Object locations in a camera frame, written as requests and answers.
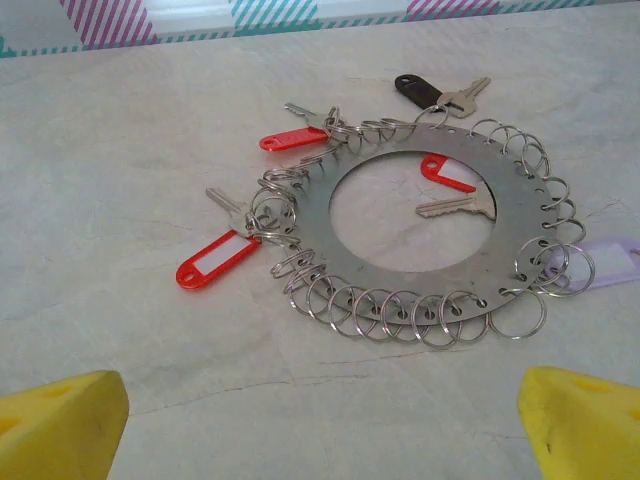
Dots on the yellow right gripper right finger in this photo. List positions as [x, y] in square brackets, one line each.
[585, 430]

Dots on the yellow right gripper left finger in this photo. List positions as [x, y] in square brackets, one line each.
[60, 430]

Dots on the metal key holder disc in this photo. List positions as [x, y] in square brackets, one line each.
[515, 210]

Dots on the pale purple plastic key tag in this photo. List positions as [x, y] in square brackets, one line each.
[610, 260]

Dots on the red plastic key tag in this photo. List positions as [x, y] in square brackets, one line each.
[432, 167]
[295, 139]
[187, 275]

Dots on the black plastic key tag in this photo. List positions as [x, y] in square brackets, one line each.
[415, 90]

